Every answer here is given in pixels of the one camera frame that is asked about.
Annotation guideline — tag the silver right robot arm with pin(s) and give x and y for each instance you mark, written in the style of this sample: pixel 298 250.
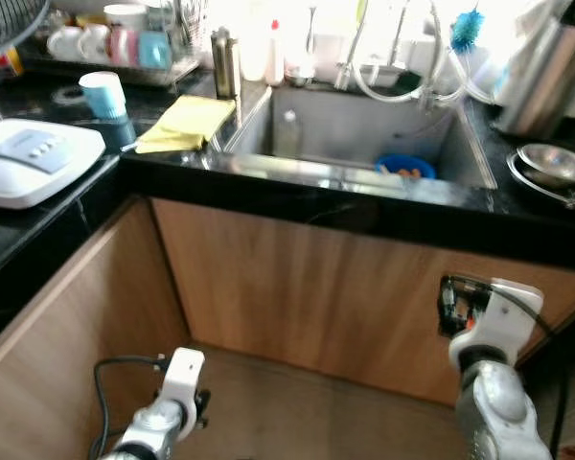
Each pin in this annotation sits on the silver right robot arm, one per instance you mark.
pixel 498 412

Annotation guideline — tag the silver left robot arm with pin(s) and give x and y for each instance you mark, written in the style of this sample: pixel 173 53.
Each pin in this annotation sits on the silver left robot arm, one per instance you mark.
pixel 149 433

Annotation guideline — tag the steel kitchen sink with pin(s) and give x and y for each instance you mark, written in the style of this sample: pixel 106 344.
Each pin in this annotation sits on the steel kitchen sink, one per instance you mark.
pixel 364 125

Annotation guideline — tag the wooden sink cabinet front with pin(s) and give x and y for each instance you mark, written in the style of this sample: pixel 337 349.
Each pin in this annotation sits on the wooden sink cabinet front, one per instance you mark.
pixel 364 287

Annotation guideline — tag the brown food pieces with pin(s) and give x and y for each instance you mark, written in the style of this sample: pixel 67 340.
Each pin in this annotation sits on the brown food pieces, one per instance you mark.
pixel 412 172

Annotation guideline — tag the steel plate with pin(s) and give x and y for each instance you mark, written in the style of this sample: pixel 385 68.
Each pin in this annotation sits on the steel plate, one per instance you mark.
pixel 529 188

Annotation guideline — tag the blue plastic bowl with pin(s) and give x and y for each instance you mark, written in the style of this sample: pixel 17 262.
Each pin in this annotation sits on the blue plastic bowl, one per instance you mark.
pixel 391 163

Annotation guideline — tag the wooden side cabinet front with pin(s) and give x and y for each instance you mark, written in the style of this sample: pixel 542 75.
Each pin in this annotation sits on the wooden side cabinet front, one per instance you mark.
pixel 67 316

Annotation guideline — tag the wide steel bowl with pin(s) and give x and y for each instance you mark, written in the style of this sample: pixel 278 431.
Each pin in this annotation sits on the wide steel bowl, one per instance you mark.
pixel 556 163

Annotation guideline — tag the clear plastic bottle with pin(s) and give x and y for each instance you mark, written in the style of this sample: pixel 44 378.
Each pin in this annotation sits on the clear plastic bottle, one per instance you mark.
pixel 287 134

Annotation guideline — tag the steel knife block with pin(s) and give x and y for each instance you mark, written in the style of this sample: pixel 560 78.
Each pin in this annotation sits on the steel knife block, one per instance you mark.
pixel 546 77

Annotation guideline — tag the steel pull-down faucet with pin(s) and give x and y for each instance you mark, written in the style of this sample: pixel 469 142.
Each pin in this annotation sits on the steel pull-down faucet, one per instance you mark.
pixel 345 72

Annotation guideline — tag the blue bottle brush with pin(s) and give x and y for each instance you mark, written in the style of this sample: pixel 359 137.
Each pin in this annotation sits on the blue bottle brush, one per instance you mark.
pixel 467 31

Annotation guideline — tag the small steel bowl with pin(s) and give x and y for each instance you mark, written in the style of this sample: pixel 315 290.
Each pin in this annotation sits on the small steel bowl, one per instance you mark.
pixel 300 75

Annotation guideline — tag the yellow cloth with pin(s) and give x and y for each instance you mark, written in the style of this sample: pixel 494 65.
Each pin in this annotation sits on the yellow cloth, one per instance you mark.
pixel 187 123

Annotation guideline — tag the white appliance with buttons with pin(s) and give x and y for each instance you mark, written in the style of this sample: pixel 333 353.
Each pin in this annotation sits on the white appliance with buttons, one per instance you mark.
pixel 29 168

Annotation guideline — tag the white bottle with red cap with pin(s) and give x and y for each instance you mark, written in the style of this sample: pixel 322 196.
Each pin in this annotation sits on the white bottle with red cap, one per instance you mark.
pixel 275 57

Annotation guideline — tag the white plastic bottle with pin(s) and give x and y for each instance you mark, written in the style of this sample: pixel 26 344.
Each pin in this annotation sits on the white plastic bottle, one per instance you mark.
pixel 252 53

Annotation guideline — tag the white and blue cup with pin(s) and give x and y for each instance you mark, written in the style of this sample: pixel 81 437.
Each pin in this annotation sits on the white and blue cup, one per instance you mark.
pixel 103 94

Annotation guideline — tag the steel thermos bottle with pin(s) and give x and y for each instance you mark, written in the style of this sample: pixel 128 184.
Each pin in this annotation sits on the steel thermos bottle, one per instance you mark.
pixel 225 62

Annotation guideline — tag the light blue mug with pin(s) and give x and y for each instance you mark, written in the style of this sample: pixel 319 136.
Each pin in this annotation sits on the light blue mug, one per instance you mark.
pixel 155 50

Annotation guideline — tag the pink mug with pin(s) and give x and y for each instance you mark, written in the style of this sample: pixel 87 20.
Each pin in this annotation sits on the pink mug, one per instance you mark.
pixel 123 46

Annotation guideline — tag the white mug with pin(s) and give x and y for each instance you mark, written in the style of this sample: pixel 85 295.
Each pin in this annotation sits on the white mug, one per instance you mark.
pixel 62 43
pixel 94 43

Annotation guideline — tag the electric fan grille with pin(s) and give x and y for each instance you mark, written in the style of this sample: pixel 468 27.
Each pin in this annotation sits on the electric fan grille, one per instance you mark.
pixel 10 24

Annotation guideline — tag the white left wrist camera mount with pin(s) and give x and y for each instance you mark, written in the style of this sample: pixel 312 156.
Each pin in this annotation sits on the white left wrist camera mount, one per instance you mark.
pixel 184 372

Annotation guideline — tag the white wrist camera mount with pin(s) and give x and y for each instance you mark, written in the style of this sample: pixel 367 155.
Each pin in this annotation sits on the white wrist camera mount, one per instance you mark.
pixel 503 316
pixel 184 372

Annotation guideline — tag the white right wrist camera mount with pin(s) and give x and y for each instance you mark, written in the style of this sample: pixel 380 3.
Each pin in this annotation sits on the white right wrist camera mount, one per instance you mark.
pixel 503 316

